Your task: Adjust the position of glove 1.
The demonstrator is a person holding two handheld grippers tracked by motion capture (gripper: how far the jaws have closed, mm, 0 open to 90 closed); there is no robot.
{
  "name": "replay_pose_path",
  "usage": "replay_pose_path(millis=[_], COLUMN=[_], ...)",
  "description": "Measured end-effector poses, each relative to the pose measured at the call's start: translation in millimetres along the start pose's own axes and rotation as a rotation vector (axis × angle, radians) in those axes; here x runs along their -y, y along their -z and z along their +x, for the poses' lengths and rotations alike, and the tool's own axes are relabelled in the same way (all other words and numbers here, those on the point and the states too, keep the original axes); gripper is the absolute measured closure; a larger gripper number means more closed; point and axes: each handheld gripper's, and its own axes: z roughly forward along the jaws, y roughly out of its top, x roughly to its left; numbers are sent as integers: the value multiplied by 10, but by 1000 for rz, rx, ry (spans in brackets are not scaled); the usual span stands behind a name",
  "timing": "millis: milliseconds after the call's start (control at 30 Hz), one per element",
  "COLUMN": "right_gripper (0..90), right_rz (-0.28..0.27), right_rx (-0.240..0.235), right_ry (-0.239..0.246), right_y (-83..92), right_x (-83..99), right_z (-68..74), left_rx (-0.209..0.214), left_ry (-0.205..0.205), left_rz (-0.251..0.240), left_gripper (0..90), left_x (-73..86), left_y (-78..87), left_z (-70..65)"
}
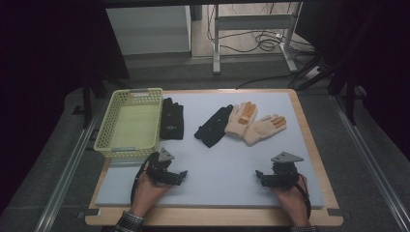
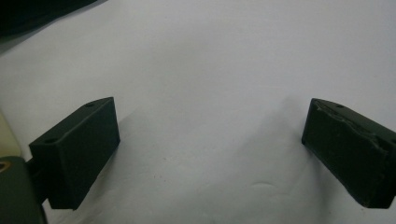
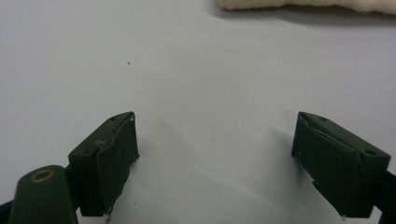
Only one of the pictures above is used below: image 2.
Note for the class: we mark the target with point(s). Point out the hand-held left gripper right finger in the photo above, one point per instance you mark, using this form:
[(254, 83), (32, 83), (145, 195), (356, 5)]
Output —
[(348, 155)]

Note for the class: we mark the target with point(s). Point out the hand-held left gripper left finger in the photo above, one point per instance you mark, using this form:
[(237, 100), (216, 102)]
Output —
[(77, 149)]

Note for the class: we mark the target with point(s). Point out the dark cloth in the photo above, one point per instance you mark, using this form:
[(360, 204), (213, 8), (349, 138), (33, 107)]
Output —
[(28, 12)]

